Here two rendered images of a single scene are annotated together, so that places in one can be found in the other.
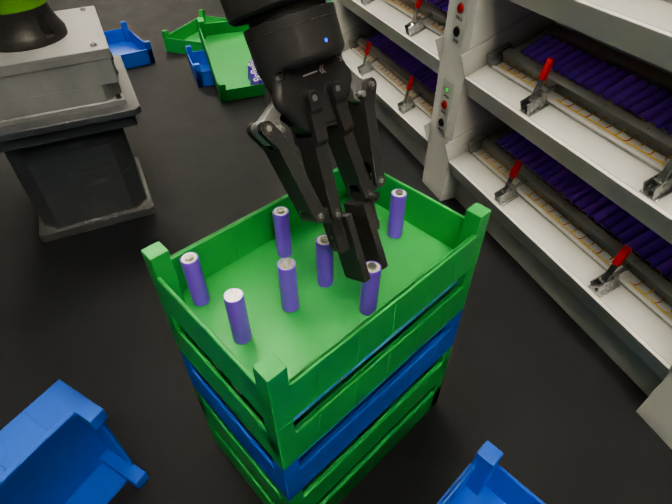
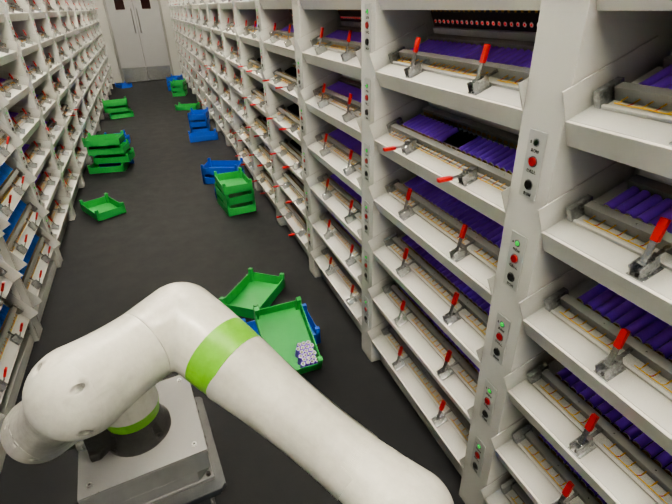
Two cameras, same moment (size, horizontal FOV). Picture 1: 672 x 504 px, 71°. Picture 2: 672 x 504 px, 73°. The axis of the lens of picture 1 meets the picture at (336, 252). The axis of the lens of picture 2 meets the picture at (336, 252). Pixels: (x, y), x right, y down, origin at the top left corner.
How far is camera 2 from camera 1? 0.62 m
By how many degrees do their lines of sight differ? 14
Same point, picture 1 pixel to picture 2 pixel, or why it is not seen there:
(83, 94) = (182, 481)
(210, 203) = not seen: outside the picture
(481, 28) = (506, 420)
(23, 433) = not seen: outside the picture
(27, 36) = (144, 444)
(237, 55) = (285, 333)
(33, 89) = (144, 488)
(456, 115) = (489, 470)
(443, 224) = not seen: outside the picture
